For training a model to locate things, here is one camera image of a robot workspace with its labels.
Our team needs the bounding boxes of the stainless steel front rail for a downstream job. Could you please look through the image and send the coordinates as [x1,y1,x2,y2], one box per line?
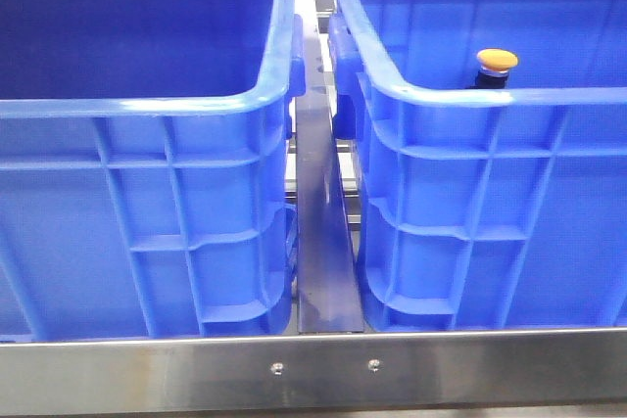
[1,328,626,416]

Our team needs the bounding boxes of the right rail screw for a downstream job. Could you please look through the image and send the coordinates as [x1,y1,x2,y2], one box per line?
[367,358,381,372]

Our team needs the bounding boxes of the yellow mushroom push button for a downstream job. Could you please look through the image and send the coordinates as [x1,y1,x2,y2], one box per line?
[468,48,519,90]

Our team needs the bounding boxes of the large blue plastic crate left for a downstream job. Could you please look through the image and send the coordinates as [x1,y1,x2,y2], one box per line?
[1,0,305,344]

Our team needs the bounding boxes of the large blue plastic crate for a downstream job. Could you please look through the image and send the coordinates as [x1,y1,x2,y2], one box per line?
[330,0,626,332]
[1,0,305,344]

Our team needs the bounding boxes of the left rail screw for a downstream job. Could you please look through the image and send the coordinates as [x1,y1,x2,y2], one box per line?
[270,362,284,375]

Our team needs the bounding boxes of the metal divider bar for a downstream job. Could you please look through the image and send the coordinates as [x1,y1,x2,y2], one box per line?
[295,20,364,334]

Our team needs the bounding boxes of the large blue plastic crate right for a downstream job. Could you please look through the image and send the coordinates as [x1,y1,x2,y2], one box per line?
[330,0,626,332]

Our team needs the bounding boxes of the rail screw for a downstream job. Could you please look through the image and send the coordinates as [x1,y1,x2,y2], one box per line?
[367,358,381,372]
[270,362,284,375]

